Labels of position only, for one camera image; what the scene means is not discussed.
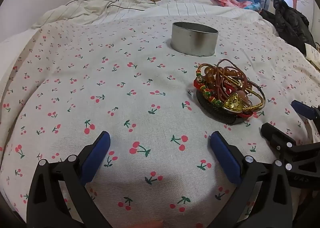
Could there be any black braided leather bracelet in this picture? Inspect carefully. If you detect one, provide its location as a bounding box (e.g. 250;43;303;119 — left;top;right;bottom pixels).
195;88;247;126

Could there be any colourful beaded bracelet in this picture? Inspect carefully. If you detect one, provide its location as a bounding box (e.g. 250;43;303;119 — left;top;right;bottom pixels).
193;62;223;109

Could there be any gold triangular pendant bangle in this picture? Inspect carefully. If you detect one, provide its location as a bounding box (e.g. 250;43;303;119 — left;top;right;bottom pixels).
222;78;266;114

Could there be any black jacket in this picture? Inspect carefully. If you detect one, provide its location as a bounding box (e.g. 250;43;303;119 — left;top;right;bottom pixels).
260;0;316;56

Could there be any cherry print bed sheet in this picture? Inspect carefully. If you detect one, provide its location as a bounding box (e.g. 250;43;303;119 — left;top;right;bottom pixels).
1;15;319;227

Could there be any round silver metal tin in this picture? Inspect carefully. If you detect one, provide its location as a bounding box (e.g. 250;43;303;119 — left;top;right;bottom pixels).
170;22;219;57

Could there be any pink cloth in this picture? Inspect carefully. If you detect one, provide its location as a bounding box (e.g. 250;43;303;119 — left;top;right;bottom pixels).
215;0;252;8

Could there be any white striped duvet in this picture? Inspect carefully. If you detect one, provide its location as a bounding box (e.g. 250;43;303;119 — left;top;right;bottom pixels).
31;0;276;34

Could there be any black charging cable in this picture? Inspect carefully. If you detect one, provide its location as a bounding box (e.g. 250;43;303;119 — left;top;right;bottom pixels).
65;0;156;12

